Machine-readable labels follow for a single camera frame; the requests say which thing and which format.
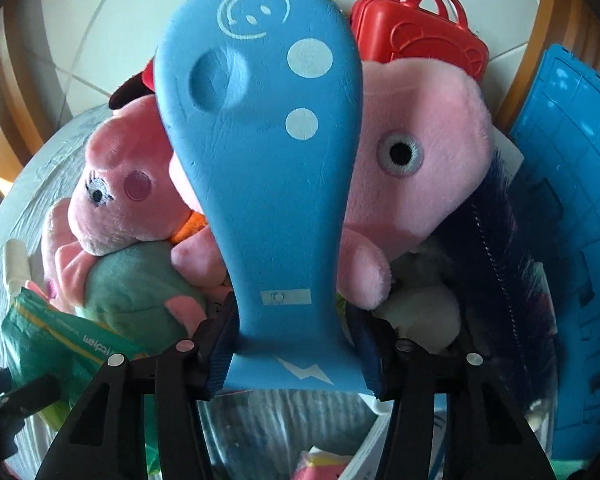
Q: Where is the blue plastic crate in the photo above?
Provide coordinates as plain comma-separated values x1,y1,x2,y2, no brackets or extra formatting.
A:
507,45,600,461

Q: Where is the red toy suitcase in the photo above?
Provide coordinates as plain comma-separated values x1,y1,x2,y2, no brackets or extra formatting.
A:
350,0,490,81

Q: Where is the white paper box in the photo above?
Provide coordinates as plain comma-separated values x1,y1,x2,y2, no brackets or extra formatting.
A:
342,412,395,480

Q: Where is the pink pig plush with eyelashes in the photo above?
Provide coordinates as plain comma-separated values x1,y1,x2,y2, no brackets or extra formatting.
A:
42,95,231,346

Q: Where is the green tissue packet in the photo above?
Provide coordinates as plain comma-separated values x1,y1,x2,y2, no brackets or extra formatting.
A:
2,282,151,411

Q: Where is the white plush toy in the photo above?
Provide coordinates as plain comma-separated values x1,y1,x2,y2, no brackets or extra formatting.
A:
375,250,461,356

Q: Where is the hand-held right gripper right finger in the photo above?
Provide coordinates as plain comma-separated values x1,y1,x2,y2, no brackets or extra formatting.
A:
345,305,558,480

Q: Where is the large pink pig plush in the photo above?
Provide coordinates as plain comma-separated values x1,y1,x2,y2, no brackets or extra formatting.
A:
172,57,496,311

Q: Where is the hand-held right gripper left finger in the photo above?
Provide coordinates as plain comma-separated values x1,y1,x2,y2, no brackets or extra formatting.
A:
35,292,241,480

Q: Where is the white tube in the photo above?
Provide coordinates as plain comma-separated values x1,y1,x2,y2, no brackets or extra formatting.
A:
4,240,31,293

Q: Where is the pink yellow packet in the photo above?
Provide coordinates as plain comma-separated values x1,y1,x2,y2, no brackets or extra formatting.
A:
290,450,356,480

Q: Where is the blue foam paddle board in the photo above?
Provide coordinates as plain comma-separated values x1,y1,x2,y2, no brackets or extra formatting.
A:
154,0,376,393

